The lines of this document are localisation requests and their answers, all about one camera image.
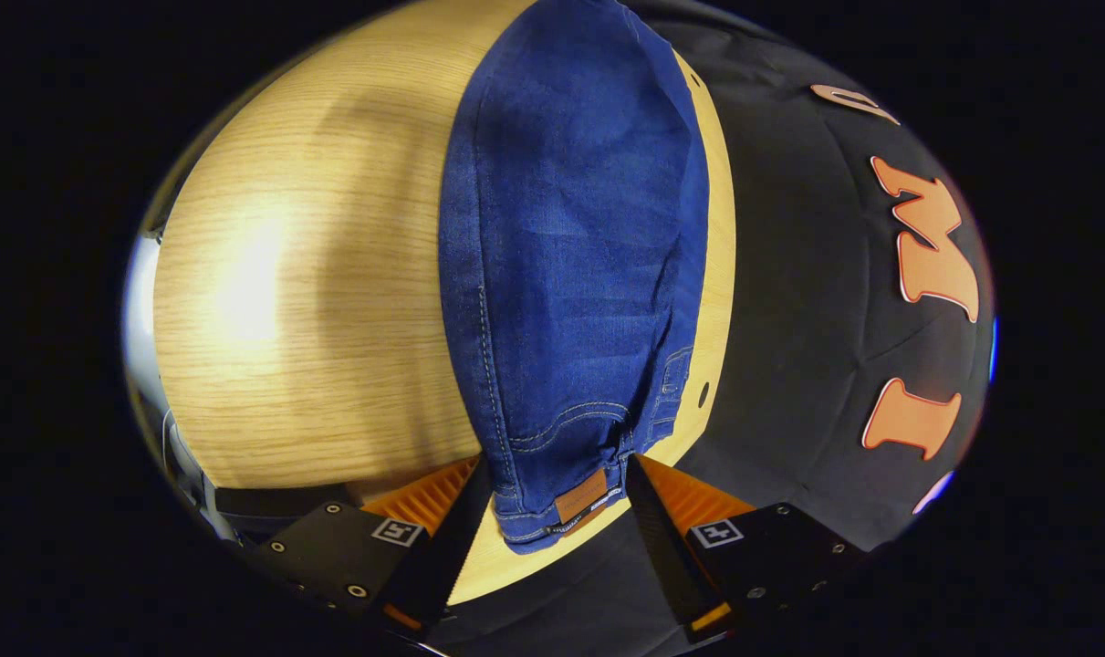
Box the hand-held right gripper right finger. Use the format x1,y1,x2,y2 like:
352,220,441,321
624,454,872,645

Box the black backdrop cloth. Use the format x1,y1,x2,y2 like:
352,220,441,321
429,0,997,657

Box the blue denim jeans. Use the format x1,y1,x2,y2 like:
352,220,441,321
437,0,713,556

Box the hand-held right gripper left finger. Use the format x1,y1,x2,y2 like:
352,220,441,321
255,456,495,640

